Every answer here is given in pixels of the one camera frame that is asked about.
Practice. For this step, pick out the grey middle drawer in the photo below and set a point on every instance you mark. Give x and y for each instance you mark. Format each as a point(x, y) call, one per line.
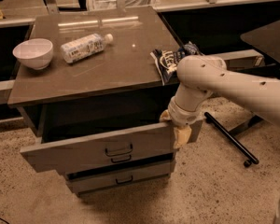
point(130, 159)

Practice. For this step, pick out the plastic bottle white label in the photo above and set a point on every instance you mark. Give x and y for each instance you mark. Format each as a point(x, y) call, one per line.
point(84, 47)

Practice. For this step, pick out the white bowl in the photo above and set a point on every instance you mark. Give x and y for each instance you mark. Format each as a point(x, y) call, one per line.
point(35, 53)

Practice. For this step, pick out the grey top drawer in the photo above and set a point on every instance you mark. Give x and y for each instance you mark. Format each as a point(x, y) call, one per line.
point(95, 151)

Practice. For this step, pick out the grey drawer cabinet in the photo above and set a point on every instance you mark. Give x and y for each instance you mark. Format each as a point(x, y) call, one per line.
point(115, 89)

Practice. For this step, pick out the grey drawer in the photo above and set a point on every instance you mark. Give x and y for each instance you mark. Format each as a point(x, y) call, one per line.
point(130, 159)
point(95, 151)
point(121, 177)

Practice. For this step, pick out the blue chip bag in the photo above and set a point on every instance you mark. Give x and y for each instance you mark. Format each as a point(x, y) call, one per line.
point(166, 61)

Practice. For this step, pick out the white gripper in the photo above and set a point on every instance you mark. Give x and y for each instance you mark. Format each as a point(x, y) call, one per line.
point(184, 115)

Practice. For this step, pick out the grey bottom drawer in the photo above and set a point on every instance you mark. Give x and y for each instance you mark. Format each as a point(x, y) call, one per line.
point(121, 177)

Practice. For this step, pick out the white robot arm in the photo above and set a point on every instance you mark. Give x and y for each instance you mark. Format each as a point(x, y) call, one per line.
point(199, 77)

